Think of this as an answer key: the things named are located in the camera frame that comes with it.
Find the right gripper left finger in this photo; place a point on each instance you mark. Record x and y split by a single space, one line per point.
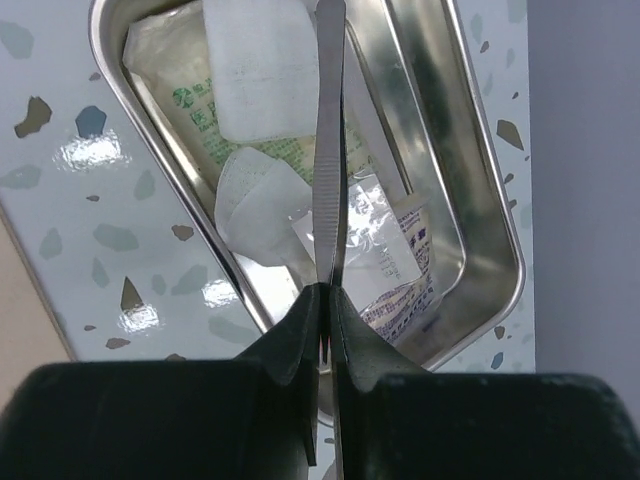
251 417

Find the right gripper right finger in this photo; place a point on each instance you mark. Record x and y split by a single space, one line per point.
395 420

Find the purple printed packet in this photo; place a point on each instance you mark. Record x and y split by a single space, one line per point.
397 311

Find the clear small plastic packet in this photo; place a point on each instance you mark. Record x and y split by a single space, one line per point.
378 258

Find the serrated steel forceps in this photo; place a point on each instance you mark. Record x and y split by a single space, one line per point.
329 187

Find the white gauze pad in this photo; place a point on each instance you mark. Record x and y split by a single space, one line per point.
258 200
264 66

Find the green printed gauze packet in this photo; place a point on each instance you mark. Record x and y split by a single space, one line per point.
169 52

